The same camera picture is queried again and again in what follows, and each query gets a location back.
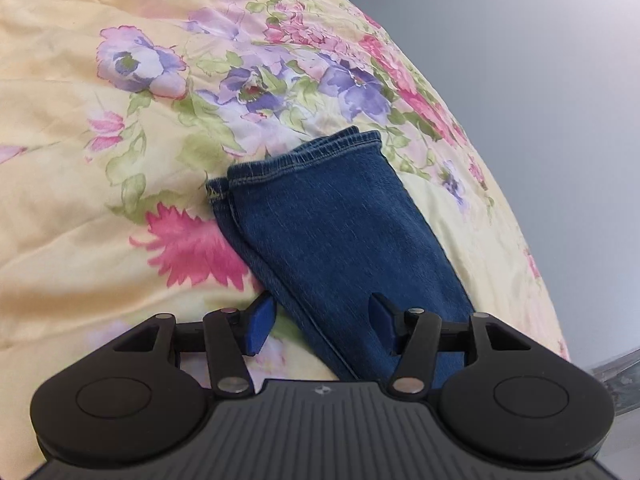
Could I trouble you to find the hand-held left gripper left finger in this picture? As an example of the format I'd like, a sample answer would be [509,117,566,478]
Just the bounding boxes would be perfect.
[112,293,277,397]

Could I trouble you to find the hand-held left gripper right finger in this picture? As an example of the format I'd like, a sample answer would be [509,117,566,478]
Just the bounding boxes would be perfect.
[368,293,532,397]

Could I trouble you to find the blue denim pants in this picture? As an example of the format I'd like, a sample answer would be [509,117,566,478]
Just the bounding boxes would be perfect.
[206,126,476,395]

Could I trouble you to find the floral yellow blanket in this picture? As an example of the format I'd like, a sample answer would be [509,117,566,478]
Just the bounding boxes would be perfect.
[0,0,572,467]

